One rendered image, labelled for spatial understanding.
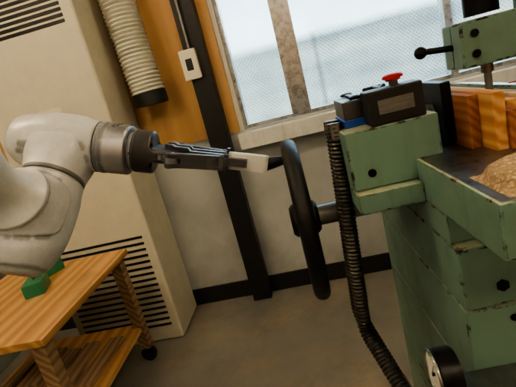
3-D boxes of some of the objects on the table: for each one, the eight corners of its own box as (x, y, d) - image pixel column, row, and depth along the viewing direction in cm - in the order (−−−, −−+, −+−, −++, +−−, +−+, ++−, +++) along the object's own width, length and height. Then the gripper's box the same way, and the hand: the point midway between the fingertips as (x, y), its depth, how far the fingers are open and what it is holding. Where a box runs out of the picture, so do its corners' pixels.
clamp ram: (391, 143, 72) (382, 91, 70) (434, 133, 71) (427, 80, 69) (408, 153, 63) (398, 93, 61) (458, 140, 63) (450, 80, 60)
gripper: (121, 133, 67) (269, 149, 67) (144, 124, 80) (269, 138, 80) (120, 179, 69) (265, 194, 69) (143, 163, 82) (266, 176, 82)
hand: (248, 162), depth 74 cm, fingers closed
